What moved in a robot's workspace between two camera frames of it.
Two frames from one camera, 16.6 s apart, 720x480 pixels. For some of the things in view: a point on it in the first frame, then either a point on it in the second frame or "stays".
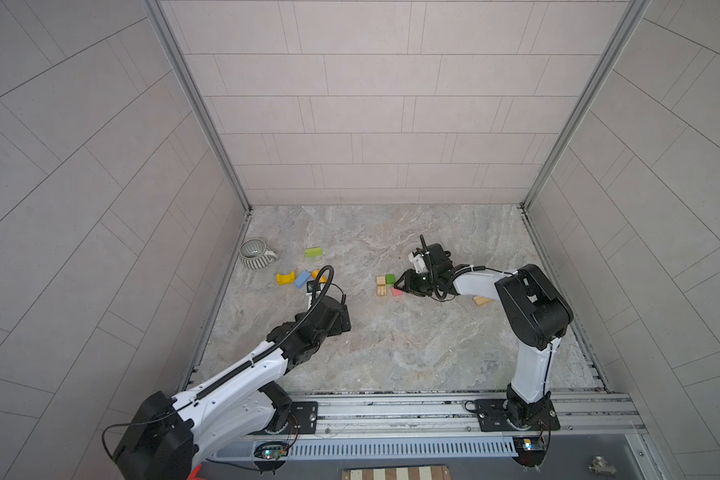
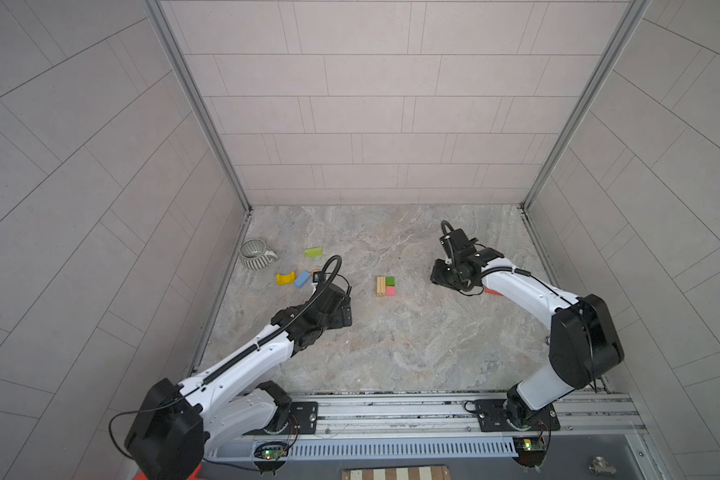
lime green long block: (312, 252) stays
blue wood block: (301, 279) stays
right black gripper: (409, 279) → (436, 277)
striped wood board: (435, 472) stays
